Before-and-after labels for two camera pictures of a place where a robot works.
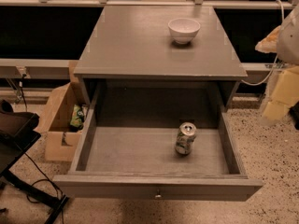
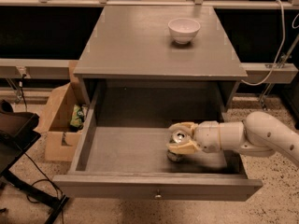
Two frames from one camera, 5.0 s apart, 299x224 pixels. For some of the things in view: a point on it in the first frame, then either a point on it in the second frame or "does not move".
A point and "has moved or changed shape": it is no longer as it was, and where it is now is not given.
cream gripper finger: x=269 y=44 → x=206 y=135
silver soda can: x=185 y=138 has moved or changed shape
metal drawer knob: x=158 y=195 does not move
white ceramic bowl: x=183 y=30 does not move
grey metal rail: x=34 y=69 does not move
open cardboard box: x=61 y=141 does not move
